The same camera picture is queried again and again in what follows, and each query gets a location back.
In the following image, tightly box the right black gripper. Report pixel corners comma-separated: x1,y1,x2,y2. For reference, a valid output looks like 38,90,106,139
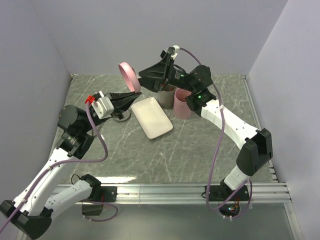
135,53,196,94

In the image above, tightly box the grey round lid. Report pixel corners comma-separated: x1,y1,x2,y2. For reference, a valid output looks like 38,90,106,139
112,109,132,123

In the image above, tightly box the pink round lid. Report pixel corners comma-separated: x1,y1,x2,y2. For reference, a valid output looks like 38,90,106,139
118,62,141,93

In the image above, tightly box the pink cylindrical container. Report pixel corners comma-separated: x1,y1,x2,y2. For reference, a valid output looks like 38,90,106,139
173,88,192,120

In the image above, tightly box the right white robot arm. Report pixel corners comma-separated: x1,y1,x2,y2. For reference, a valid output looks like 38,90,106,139
138,48,273,200

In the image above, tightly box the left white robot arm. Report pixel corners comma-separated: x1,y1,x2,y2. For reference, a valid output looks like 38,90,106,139
0,91,141,240

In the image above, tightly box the grey cylindrical container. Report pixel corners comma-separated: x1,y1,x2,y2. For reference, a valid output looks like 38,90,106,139
157,85,177,110

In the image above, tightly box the white rectangular plate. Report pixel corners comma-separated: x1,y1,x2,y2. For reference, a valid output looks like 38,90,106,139
131,97,173,140

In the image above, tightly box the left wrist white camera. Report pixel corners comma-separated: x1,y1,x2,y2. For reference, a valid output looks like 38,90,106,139
85,90,115,109

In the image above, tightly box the wrist white camera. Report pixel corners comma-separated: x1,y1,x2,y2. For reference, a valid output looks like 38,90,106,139
85,90,115,109
160,45,180,60

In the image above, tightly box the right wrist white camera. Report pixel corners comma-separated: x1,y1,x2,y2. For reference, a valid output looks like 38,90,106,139
160,45,180,60

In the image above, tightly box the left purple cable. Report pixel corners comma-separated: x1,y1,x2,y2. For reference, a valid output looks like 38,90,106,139
0,102,119,231

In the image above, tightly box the purple cable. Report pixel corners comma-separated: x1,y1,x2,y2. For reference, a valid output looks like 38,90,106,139
0,102,119,231
178,46,253,221

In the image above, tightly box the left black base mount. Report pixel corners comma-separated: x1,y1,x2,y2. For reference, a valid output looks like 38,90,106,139
96,185,118,203

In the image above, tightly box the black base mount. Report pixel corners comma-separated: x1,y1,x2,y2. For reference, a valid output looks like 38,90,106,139
96,185,118,203
208,185,250,202

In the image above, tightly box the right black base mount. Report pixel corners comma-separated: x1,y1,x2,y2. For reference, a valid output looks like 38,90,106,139
208,185,250,202

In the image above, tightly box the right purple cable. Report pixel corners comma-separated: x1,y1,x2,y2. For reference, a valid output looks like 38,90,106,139
178,46,253,221

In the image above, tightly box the aluminium rail frame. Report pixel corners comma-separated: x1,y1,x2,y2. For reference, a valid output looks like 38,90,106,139
42,182,304,240

